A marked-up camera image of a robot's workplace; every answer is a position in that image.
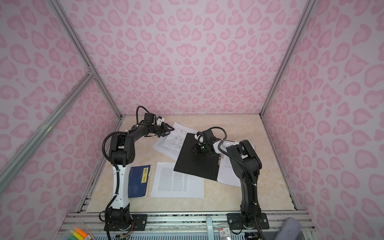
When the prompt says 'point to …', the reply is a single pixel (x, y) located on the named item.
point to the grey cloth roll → (290, 230)
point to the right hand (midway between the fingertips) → (193, 150)
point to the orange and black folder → (206, 165)
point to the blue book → (138, 180)
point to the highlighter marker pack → (77, 234)
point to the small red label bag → (224, 230)
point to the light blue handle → (209, 227)
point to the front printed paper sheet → (168, 183)
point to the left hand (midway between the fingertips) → (174, 127)
